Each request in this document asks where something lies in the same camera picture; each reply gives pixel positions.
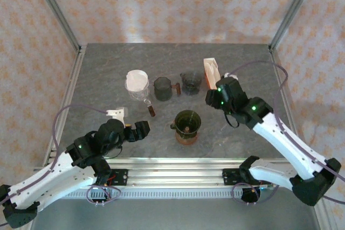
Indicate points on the white paper coffee filter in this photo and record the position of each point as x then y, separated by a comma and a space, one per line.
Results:
137, 80

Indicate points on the orange transparent dripper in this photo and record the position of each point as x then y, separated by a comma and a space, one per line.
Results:
186, 140

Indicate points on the white orange filter box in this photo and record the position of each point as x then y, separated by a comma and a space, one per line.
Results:
211, 71

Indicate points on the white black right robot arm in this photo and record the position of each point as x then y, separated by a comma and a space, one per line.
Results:
283, 138

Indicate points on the aluminium frame post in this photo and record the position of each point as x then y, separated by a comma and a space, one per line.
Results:
293, 12
54, 9

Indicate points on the green circuit board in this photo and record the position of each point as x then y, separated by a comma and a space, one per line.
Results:
265, 187

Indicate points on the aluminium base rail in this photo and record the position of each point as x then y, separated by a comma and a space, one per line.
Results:
175, 172

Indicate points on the dark green dripper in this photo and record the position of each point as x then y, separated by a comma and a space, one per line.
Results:
187, 122

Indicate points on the aluminium side rail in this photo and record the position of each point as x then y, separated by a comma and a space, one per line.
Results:
70, 90
273, 55

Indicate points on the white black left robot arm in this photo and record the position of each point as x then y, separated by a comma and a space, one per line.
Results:
48, 178

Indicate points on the aluminium lower frame rail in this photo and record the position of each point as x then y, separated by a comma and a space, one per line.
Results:
326, 219

